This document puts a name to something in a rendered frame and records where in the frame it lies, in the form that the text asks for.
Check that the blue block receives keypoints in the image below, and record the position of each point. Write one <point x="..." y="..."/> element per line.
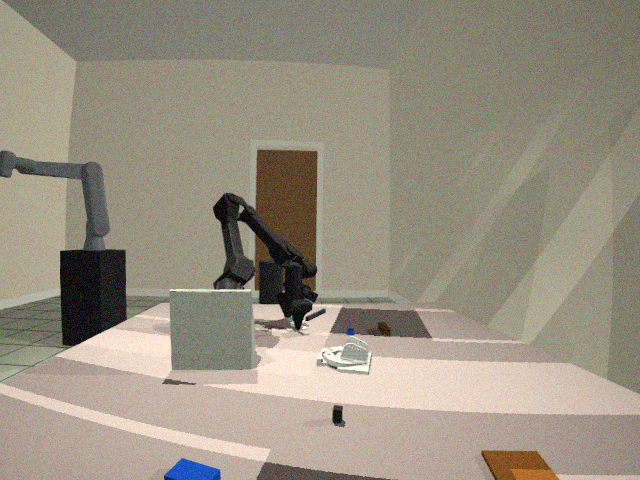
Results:
<point x="188" y="470"/>

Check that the orange rectangular bar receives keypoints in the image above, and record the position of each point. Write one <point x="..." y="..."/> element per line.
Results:
<point x="384" y="328"/>

